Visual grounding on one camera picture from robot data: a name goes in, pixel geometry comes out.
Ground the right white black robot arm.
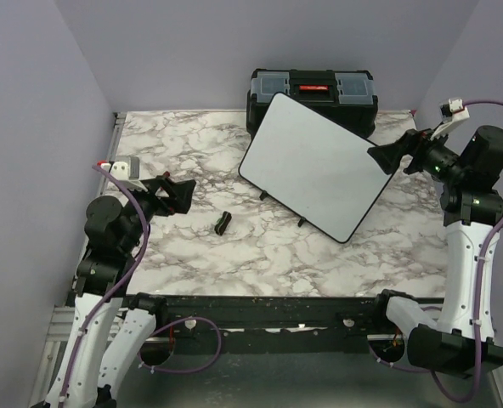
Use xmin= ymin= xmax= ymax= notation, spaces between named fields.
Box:
xmin=367 ymin=125 xmax=503 ymax=378

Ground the black plastic toolbox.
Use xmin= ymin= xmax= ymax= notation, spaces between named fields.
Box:
xmin=246 ymin=69 xmax=378 ymax=139

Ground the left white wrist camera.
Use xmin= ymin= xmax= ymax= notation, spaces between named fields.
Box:
xmin=97 ymin=156 xmax=146 ymax=191

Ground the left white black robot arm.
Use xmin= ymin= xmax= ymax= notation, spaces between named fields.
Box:
xmin=39 ymin=174 xmax=196 ymax=407

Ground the white whiteboard with red writing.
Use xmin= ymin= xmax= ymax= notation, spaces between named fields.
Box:
xmin=238 ymin=93 xmax=391 ymax=244

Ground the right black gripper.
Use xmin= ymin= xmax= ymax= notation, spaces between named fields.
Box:
xmin=369 ymin=121 xmax=468 ymax=184

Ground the aluminium extrusion rail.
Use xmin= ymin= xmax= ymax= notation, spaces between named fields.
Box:
xmin=47 ymin=306 xmax=75 ymax=342

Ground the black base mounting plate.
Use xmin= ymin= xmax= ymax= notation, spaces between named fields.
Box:
xmin=66 ymin=292 xmax=422 ymax=356

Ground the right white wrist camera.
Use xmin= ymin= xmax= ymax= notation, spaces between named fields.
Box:
xmin=431 ymin=98 xmax=470 ymax=140

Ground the green round eraser pad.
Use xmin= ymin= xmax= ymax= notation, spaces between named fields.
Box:
xmin=214 ymin=211 xmax=232 ymax=236

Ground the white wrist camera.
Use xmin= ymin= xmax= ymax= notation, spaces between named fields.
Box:
xmin=431 ymin=98 xmax=470 ymax=140
xmin=97 ymin=156 xmax=146 ymax=191

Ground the black whiteboard stand foot right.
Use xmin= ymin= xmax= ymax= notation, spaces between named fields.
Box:
xmin=297 ymin=217 xmax=307 ymax=228

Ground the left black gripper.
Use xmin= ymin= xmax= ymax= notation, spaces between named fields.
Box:
xmin=123 ymin=173 xmax=197 ymax=251

